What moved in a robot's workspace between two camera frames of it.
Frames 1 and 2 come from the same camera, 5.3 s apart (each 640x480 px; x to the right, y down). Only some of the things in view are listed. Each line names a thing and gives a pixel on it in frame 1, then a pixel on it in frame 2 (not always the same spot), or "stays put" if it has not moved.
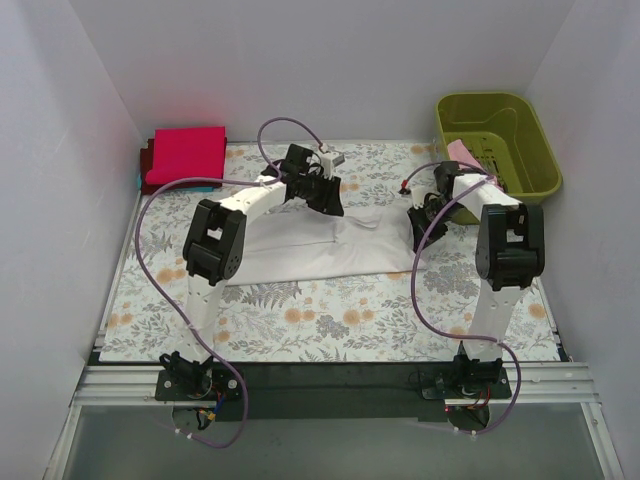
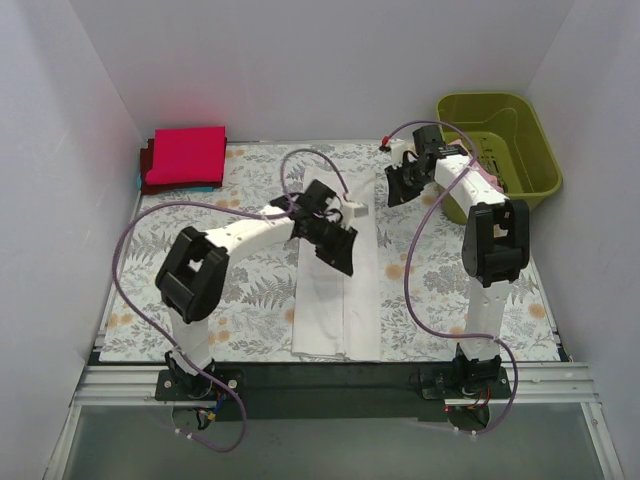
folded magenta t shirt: [185, 153] stays put
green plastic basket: [504, 135] stays put
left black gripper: [323, 189] -> [327, 238]
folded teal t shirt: [180, 189] stays put
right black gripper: [425, 226] -> [403, 177]
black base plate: [334, 391] stays put
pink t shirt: [457, 152] stays put
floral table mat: [342, 251] stays put
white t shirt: [292, 244] -> [336, 314]
